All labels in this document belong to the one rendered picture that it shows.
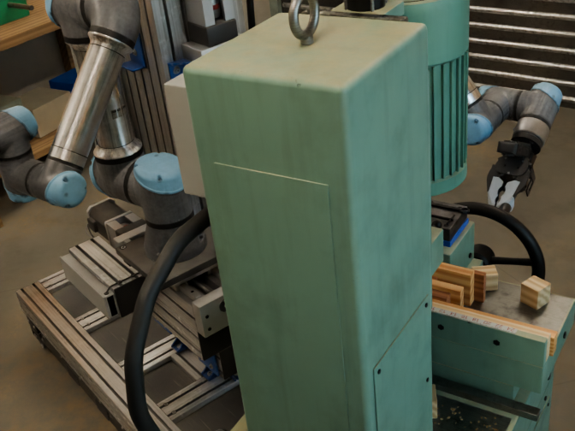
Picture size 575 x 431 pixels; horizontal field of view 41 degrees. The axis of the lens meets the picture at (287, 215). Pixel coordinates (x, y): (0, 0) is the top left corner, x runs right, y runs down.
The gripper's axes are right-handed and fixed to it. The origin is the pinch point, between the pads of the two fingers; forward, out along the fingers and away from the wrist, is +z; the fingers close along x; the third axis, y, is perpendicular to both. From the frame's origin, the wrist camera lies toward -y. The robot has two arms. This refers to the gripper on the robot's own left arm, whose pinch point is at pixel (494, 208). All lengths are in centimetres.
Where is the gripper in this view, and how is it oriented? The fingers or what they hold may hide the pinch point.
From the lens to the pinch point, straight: 178.0
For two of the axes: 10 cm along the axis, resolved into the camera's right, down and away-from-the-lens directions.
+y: 3.7, 5.2, 7.7
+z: -4.4, 8.3, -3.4
